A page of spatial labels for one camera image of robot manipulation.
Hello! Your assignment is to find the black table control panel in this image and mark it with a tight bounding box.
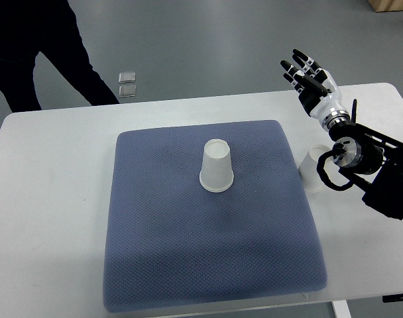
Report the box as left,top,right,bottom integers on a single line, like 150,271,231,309
382,293,403,303

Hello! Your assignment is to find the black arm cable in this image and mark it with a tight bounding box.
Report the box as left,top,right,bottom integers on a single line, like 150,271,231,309
316,149,355,191

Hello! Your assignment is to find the white paper cup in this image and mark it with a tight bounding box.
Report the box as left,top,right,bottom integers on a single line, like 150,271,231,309
298,144,330,193
199,139,234,193

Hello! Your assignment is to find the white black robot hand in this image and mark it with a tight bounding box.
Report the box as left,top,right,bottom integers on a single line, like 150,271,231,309
280,49,350,131

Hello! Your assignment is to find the wooden box corner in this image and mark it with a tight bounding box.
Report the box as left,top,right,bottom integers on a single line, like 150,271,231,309
368,0,392,13

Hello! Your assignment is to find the blue quilted cushion mat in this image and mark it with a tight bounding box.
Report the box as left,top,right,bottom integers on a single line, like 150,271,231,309
103,120,327,313

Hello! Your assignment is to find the white table leg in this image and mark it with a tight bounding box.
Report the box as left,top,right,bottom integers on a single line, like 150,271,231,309
331,300,351,318

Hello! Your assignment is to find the person in dark clothes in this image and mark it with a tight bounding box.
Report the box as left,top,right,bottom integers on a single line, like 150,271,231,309
0,1,119,113

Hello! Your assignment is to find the upper silver floor plate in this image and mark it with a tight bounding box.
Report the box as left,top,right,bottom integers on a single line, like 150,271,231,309
118,71,136,83

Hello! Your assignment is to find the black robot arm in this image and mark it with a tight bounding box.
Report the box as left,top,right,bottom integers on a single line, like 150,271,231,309
317,100,403,221

